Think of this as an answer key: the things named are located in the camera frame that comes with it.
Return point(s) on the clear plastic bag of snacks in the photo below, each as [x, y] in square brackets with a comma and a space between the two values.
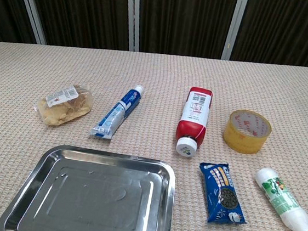
[63, 108]

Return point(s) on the rectangular metal tray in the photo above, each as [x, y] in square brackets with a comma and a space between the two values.
[93, 197]

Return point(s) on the blue white toothpaste tube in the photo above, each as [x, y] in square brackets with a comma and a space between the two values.
[120, 112]

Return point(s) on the red white drink bottle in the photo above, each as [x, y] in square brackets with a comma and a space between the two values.
[195, 117]

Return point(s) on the beige woven tablecloth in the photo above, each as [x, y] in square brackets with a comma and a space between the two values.
[158, 74]

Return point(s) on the yellow packing tape roll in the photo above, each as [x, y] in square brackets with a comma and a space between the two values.
[243, 141]

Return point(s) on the blue Oreo cookie packet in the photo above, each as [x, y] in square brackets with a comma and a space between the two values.
[221, 194]

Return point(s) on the white bottle with green label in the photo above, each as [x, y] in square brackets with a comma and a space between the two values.
[282, 200]

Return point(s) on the grey metal frame post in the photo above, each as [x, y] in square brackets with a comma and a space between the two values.
[235, 24]
[30, 3]
[133, 14]

